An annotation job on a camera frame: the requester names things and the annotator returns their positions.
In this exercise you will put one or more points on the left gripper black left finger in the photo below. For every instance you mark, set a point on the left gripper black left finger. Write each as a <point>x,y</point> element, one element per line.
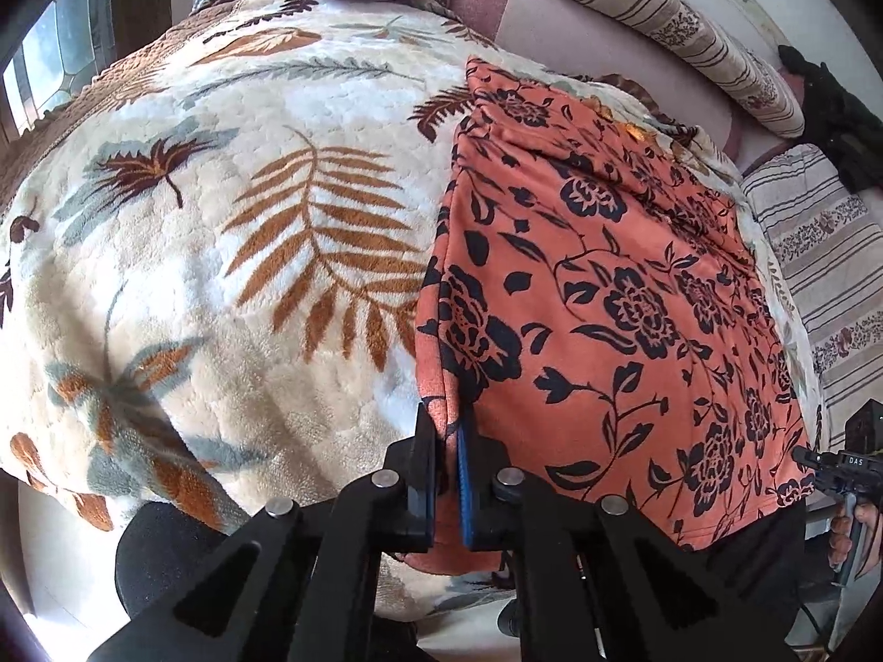
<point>300,582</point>

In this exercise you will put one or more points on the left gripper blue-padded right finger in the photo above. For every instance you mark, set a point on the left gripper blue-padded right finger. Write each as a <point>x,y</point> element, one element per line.
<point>600,581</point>

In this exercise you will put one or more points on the orange black floral garment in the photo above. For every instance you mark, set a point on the orange black floral garment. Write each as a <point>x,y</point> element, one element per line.
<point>594,303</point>

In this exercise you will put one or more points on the black clothing pile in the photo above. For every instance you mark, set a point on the black clothing pile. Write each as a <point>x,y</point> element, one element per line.
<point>838,123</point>

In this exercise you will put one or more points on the person's right hand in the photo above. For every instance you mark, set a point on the person's right hand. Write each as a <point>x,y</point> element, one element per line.
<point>840,545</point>

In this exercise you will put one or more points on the striped floral folded quilt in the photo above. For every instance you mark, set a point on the striped floral folded quilt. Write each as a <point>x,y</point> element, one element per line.
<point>827,242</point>

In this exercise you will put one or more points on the cream leaf-pattern fleece blanket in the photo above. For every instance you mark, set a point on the cream leaf-pattern fleece blanket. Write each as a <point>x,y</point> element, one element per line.
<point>213,256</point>

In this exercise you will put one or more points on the striped beige bolster pillow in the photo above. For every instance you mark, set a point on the striped beige bolster pillow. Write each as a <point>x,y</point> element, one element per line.
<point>753,83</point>

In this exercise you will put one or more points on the pink mauve bed sheet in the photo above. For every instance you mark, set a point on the pink mauve bed sheet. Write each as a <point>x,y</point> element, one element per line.
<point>568,39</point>

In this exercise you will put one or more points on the stained glass window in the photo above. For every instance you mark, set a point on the stained glass window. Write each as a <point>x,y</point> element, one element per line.
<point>71,42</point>

